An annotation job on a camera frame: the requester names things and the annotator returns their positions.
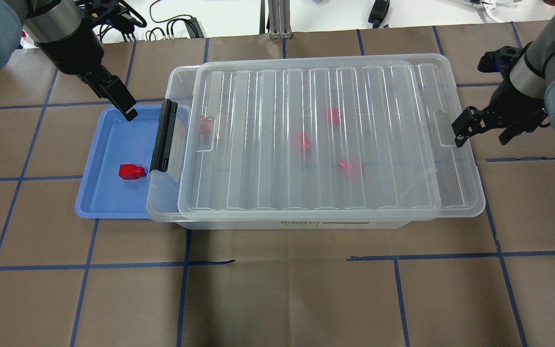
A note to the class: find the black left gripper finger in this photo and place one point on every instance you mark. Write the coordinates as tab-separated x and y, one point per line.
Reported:
113	89

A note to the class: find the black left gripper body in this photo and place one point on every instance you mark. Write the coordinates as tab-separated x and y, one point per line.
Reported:
71	54

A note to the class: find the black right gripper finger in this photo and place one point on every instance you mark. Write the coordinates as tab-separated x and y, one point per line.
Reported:
473	121
515	130

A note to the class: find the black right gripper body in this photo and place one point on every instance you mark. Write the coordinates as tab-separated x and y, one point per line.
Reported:
509	101

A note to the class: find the red block with stud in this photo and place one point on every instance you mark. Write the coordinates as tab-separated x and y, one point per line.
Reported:
131	172

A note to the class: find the clear ribbed box lid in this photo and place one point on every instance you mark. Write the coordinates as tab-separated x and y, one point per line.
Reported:
462	194

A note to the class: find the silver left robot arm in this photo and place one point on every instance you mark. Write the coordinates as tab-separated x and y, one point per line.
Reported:
64	31

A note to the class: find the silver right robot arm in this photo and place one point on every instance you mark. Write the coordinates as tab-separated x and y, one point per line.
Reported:
534	73

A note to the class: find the clear plastic storage box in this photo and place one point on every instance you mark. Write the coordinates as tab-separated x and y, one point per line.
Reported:
248	175

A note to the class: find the red block box front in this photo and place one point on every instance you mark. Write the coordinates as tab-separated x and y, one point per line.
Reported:
353	169

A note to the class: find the red block box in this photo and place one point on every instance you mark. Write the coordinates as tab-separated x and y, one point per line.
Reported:
302	143
353	169

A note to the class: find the red block in box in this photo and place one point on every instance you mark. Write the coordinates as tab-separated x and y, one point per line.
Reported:
334	117

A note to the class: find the red block box centre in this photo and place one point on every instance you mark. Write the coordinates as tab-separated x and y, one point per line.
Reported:
302	143

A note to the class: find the blue plastic tray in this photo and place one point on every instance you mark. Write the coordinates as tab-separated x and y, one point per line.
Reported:
103	195

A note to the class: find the red block near latch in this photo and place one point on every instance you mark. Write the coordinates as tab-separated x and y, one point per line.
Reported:
206	126

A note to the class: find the black power adapter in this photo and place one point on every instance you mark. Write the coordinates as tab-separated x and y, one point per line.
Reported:
378	12

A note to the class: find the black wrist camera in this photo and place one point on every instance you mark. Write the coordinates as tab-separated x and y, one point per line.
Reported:
500	60

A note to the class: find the black box latch handle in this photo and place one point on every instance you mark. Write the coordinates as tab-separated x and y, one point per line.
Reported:
165	130

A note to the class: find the aluminium frame post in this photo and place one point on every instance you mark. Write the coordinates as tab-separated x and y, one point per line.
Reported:
275	19

